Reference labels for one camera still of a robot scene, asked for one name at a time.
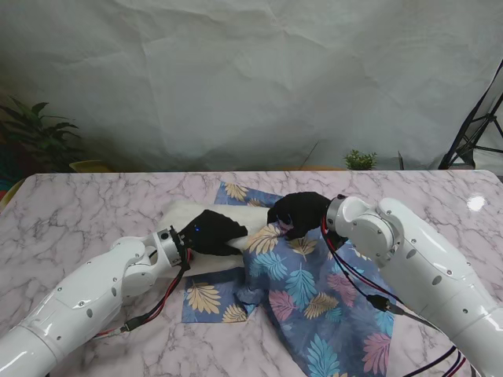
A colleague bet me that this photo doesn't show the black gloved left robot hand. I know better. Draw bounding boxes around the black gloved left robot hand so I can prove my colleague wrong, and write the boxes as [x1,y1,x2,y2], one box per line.
[178,209,248,257]

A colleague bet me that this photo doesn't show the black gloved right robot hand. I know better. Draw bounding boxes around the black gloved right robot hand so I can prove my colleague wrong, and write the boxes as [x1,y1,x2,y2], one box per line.
[266,191,333,241]

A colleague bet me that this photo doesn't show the white pillow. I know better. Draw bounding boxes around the white pillow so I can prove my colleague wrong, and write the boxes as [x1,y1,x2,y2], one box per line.
[159,199,276,276]

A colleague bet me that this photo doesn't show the blue leaf print pillowcase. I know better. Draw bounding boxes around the blue leaf print pillowcase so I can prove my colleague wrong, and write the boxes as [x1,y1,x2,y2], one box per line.
[181,181,398,377]

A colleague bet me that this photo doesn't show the small green potted plant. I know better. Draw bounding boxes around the small green potted plant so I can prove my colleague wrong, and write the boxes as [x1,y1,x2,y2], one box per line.
[343,149,378,171]

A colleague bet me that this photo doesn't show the yellow chair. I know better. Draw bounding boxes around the yellow chair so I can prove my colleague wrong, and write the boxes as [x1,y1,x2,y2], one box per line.
[69,159,115,174]

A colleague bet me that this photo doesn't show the wrinkled white backdrop sheet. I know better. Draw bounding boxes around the wrinkled white backdrop sheet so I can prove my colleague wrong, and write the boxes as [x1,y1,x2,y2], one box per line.
[0,0,503,174]

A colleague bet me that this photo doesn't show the black tripod light stand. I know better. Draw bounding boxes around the black tripod light stand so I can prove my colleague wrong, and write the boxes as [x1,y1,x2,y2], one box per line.
[438,58,503,170]

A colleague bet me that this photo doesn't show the large green leafy plant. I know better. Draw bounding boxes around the large green leafy plant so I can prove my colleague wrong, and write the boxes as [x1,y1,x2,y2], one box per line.
[0,93,86,174]

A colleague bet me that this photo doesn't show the red black right arm cable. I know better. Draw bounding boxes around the red black right arm cable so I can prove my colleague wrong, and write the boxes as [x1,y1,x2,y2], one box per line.
[320,215,472,377]

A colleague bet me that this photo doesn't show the red black arm cable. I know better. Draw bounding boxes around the red black arm cable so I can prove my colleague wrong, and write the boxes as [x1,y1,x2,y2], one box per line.
[94,251,193,339]
[320,215,472,377]

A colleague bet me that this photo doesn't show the red black left arm cable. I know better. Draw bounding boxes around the red black left arm cable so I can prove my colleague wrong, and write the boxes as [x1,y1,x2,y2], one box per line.
[94,251,193,339]

